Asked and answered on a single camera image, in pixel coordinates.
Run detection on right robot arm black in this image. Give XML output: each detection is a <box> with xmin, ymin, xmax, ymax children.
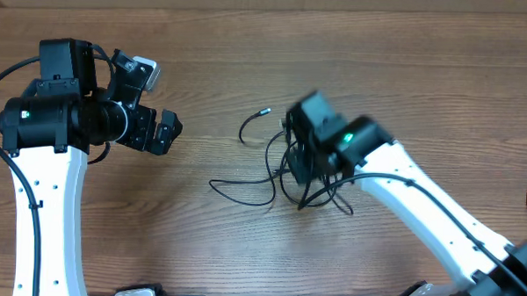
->
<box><xmin>284</xmin><ymin>91</ymin><xmax>527</xmax><ymax>296</ymax></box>

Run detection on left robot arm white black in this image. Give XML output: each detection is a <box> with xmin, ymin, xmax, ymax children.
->
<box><xmin>0</xmin><ymin>39</ymin><xmax>183</xmax><ymax>296</ymax></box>

